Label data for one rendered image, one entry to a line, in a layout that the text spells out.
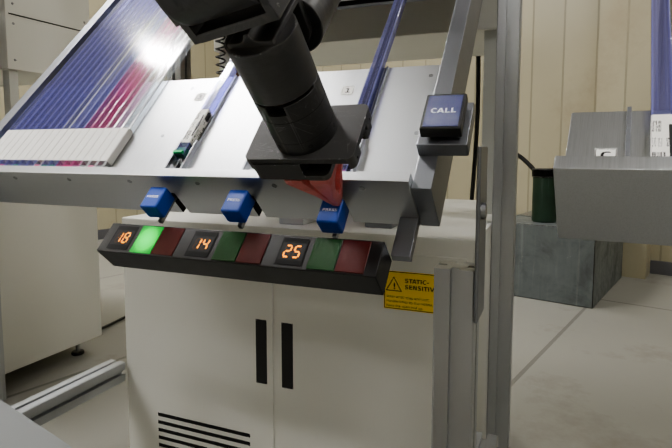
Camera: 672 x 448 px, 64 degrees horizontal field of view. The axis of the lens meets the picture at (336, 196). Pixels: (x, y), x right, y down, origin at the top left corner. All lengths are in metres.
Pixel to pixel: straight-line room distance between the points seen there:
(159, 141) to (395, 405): 0.56
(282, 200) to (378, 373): 0.43
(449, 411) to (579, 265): 2.27
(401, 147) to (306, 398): 0.57
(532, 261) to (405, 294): 2.04
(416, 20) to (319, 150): 0.80
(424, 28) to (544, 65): 2.75
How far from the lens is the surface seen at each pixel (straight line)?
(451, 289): 0.55
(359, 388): 0.96
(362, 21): 1.25
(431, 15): 1.21
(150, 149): 0.74
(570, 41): 3.90
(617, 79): 3.60
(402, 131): 0.59
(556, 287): 2.88
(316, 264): 0.52
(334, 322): 0.94
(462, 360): 0.56
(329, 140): 0.45
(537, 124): 3.89
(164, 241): 0.63
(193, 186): 0.64
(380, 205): 0.55
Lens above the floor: 0.76
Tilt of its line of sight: 5 degrees down
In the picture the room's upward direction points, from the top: straight up
